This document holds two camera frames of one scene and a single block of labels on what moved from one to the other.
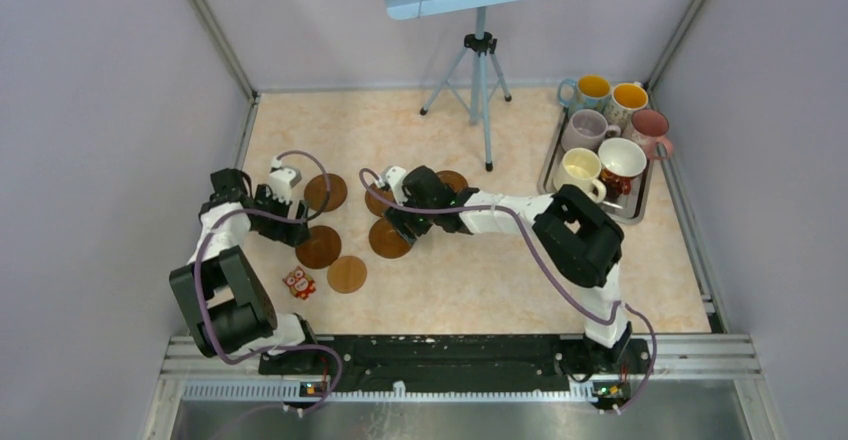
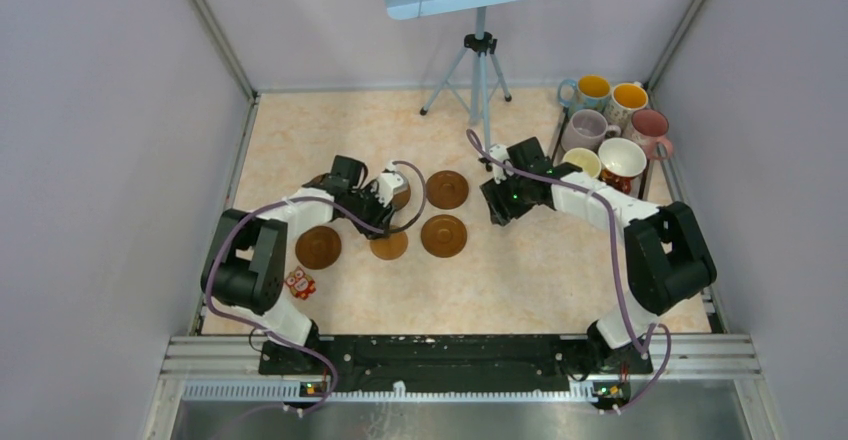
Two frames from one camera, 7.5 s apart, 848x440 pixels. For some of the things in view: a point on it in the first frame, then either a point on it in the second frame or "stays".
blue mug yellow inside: [587, 92] stays
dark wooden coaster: [387, 240] → [443, 236]
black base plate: [520, 360] stays
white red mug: [620, 160] stays
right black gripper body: [417, 221] → [509, 198]
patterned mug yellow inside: [625, 99] stays
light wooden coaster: [347, 274] → [391, 247]
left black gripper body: [276, 229] → [368, 208]
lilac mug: [585, 128] stays
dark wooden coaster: [322, 249] stays
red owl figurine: [300, 283] stays
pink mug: [650, 127] stays
